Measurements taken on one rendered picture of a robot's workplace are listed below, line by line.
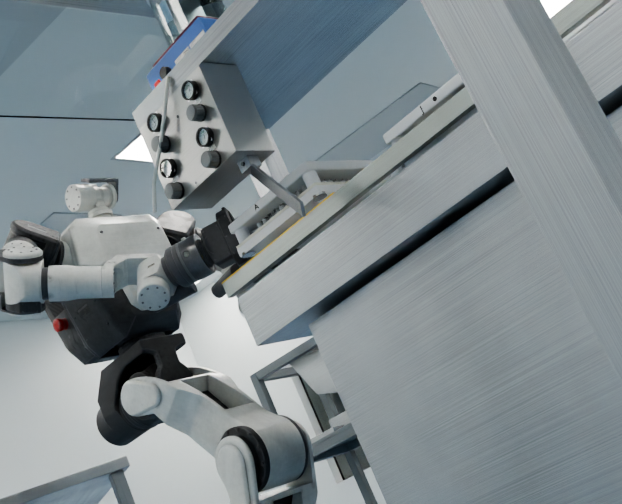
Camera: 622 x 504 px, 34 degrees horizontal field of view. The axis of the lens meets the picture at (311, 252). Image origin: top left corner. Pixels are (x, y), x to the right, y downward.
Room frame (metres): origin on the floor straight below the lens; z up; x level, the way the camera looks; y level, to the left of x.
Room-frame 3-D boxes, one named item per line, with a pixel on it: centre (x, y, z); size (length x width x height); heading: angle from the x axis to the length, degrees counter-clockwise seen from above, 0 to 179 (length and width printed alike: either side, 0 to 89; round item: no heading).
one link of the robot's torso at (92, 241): (2.34, 0.48, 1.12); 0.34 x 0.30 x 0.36; 139
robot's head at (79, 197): (2.30, 0.44, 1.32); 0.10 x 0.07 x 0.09; 139
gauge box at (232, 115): (1.85, 0.10, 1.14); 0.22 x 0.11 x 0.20; 50
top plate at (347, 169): (1.90, -0.04, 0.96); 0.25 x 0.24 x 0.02; 139
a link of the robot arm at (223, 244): (1.94, 0.18, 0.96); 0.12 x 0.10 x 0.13; 82
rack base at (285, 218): (1.90, -0.04, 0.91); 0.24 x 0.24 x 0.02; 49
